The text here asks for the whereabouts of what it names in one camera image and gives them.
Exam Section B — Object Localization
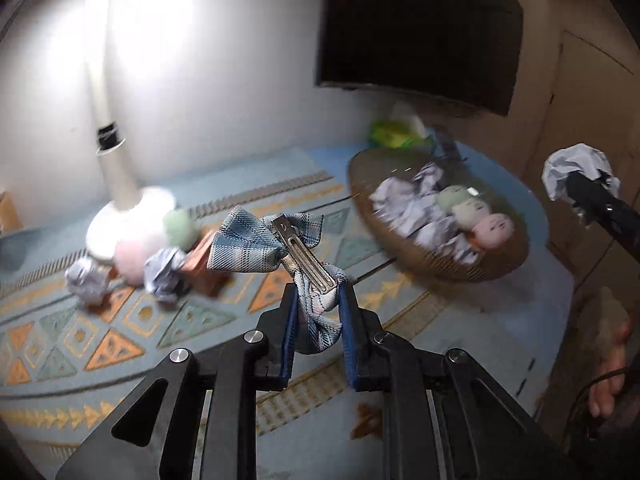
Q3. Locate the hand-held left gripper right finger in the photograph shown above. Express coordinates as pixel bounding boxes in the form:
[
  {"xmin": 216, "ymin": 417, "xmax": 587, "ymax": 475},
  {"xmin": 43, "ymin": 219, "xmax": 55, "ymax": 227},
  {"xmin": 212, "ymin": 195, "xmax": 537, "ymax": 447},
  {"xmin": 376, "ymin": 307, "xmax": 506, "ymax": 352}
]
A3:
[{"xmin": 337, "ymin": 282, "xmax": 576, "ymax": 480}]

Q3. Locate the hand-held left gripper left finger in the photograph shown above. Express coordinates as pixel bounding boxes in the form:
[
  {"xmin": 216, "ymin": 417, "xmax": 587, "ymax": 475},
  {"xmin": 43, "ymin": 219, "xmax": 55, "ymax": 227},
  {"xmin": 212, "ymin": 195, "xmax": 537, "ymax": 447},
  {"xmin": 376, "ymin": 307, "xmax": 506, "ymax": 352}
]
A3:
[{"xmin": 55, "ymin": 282, "xmax": 301, "ymax": 480}]

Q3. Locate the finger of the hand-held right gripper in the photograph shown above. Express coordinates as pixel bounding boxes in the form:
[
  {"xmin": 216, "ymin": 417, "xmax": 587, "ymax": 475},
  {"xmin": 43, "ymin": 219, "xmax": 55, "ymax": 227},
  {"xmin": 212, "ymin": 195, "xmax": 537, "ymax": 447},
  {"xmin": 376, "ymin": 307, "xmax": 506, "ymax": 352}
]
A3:
[{"xmin": 562, "ymin": 172, "xmax": 640, "ymax": 266}]

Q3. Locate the striped paper ball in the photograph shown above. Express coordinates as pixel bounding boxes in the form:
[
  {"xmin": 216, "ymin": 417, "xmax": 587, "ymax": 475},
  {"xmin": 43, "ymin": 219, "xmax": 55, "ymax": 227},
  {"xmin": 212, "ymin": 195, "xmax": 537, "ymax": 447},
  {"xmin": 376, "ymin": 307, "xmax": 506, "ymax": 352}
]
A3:
[
  {"xmin": 65, "ymin": 257, "xmax": 112, "ymax": 307},
  {"xmin": 144, "ymin": 247, "xmax": 192, "ymax": 304},
  {"xmin": 542, "ymin": 142, "xmax": 622, "ymax": 212}
]

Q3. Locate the plaid bow hair clip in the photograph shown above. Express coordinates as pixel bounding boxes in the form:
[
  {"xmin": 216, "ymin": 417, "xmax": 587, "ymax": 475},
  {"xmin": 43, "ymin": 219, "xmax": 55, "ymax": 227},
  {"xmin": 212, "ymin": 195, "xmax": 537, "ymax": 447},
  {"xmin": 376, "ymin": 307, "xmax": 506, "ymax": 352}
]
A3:
[{"xmin": 206, "ymin": 204, "xmax": 351, "ymax": 356}]

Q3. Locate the brown wicker basket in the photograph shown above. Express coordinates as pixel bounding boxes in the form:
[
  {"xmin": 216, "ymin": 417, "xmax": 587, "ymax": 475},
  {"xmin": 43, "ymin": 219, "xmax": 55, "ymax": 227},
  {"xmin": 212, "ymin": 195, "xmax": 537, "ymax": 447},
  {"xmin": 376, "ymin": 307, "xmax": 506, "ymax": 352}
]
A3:
[{"xmin": 347, "ymin": 147, "xmax": 531, "ymax": 284}]

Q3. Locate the three-head dango plush toy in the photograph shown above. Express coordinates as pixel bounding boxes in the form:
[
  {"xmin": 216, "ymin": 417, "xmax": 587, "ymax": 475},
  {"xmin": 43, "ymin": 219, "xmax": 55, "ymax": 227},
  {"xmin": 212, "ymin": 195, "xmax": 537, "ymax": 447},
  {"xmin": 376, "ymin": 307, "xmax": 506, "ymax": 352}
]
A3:
[{"xmin": 436, "ymin": 185, "xmax": 516, "ymax": 254}]

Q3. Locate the pile of papers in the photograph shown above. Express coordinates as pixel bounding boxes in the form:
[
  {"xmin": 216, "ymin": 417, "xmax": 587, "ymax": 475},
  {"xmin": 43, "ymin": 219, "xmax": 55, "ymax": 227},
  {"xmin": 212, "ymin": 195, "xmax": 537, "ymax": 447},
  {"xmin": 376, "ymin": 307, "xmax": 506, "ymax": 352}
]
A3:
[{"xmin": 370, "ymin": 162, "xmax": 482, "ymax": 264}]

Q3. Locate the person's right hand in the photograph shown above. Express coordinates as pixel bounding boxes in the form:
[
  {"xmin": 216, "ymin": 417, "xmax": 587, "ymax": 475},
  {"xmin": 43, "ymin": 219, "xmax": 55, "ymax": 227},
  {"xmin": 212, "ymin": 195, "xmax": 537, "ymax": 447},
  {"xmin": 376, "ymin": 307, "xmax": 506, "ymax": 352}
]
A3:
[{"xmin": 587, "ymin": 305, "xmax": 634, "ymax": 419}]

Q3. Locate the orange plush piece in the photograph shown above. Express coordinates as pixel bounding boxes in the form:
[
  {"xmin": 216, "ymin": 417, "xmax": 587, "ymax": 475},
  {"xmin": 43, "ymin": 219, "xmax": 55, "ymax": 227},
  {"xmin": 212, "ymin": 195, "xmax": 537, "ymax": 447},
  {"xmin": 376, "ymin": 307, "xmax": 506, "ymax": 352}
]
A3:
[{"xmin": 350, "ymin": 402, "xmax": 384, "ymax": 439}]

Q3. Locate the brown box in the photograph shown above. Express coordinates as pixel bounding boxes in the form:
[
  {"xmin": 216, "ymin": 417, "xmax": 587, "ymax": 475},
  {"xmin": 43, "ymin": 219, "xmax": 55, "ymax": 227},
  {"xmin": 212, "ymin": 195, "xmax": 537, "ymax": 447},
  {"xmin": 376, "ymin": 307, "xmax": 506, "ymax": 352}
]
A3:
[{"xmin": 180, "ymin": 232, "xmax": 232, "ymax": 297}]

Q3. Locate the patterned blue rug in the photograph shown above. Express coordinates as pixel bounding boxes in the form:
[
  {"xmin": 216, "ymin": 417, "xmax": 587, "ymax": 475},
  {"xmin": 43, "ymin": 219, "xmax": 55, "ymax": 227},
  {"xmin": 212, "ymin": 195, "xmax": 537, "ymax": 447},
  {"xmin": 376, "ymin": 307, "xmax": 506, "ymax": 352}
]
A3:
[{"xmin": 0, "ymin": 145, "xmax": 576, "ymax": 480}]

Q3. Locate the green round plush toy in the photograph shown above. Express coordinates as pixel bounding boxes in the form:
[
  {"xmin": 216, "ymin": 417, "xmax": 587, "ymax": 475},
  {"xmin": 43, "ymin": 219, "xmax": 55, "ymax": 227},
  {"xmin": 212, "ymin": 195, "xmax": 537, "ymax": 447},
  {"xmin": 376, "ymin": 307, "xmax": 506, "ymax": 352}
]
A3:
[{"xmin": 164, "ymin": 210, "xmax": 202, "ymax": 252}]

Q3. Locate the dark blue item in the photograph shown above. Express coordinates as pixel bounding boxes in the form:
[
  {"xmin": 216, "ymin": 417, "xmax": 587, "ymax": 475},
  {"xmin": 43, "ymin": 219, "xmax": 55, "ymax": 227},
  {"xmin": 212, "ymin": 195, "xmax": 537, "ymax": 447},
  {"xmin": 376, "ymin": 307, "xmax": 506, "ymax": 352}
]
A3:
[{"xmin": 430, "ymin": 127, "xmax": 469, "ymax": 164}]

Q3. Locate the pink round plush toy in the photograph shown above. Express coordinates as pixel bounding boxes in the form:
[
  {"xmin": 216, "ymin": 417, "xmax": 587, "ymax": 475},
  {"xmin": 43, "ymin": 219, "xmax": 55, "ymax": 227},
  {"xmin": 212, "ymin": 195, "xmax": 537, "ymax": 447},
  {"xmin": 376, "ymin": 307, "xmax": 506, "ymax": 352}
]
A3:
[{"xmin": 112, "ymin": 240, "xmax": 157, "ymax": 287}]

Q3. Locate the green soft item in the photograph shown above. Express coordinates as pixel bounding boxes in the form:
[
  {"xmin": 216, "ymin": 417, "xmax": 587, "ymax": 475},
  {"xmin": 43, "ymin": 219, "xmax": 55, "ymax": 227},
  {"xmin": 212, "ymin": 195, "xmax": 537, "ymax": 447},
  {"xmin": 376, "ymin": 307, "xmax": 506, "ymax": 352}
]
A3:
[{"xmin": 370, "ymin": 119, "xmax": 426, "ymax": 149}]

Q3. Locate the white paper item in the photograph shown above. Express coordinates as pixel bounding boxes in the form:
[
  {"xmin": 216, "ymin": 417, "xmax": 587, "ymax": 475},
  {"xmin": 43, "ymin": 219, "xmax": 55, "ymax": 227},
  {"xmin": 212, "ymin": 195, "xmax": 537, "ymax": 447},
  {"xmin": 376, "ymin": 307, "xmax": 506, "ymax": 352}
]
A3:
[{"xmin": 392, "ymin": 102, "xmax": 427, "ymax": 134}]

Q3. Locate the white floor lamp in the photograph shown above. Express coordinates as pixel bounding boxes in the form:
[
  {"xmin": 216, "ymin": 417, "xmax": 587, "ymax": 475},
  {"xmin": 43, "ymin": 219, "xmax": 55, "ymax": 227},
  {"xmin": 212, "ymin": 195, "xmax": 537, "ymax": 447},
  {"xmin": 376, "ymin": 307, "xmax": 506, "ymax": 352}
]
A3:
[{"xmin": 82, "ymin": 0, "xmax": 179, "ymax": 262}]

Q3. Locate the black television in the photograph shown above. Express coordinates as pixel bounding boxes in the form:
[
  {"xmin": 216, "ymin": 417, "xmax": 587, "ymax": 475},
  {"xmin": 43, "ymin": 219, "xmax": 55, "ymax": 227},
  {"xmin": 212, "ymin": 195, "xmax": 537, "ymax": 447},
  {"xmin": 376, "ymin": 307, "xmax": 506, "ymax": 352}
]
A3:
[{"xmin": 315, "ymin": 0, "xmax": 525, "ymax": 119}]

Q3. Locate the grey tray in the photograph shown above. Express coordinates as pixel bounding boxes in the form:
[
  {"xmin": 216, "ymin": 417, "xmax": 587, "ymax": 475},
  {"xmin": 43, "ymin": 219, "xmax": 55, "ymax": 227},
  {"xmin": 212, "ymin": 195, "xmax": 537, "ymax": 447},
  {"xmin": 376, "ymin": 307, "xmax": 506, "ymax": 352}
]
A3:
[{"xmin": 0, "ymin": 227, "xmax": 42, "ymax": 274}]

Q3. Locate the cardboard box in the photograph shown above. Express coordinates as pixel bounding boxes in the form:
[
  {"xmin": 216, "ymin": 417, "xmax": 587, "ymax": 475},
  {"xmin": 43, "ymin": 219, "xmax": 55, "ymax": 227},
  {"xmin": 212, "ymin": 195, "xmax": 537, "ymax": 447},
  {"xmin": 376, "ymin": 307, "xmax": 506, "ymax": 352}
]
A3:
[{"xmin": 0, "ymin": 190, "xmax": 24, "ymax": 234}]

